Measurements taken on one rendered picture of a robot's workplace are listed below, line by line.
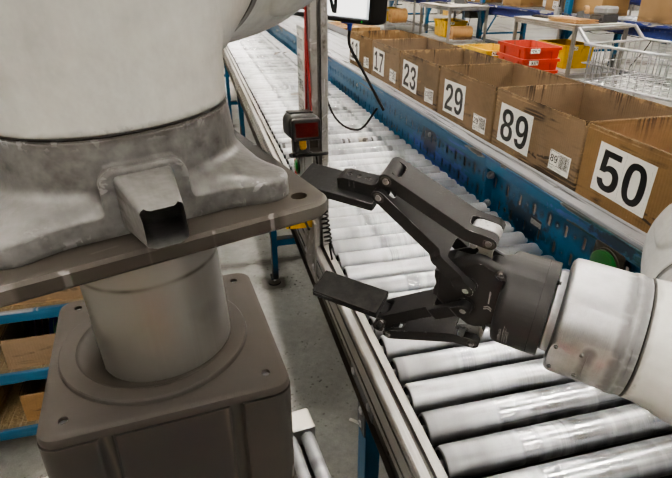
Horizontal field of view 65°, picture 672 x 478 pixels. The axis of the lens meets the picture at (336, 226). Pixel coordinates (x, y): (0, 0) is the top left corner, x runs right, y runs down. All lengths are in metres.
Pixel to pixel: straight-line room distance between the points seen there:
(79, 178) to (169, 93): 0.07
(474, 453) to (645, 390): 0.44
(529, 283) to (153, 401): 0.28
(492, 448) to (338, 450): 1.01
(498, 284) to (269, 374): 0.19
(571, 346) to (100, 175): 0.32
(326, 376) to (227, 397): 1.63
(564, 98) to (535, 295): 1.39
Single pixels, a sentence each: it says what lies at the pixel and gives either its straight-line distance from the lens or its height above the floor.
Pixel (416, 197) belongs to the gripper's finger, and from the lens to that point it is 0.39.
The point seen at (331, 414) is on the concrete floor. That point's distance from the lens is 1.90.
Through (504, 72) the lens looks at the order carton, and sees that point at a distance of 2.10.
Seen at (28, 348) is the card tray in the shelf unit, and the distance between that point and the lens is 1.74.
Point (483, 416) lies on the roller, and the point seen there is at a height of 0.74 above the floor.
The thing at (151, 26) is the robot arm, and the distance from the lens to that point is 0.32.
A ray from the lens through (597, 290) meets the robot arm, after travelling 0.41.
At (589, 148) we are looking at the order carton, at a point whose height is 1.00.
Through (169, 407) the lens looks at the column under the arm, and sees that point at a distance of 0.42.
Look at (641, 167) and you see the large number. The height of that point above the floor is 1.01.
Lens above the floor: 1.36
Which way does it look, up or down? 26 degrees down
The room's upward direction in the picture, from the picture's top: straight up
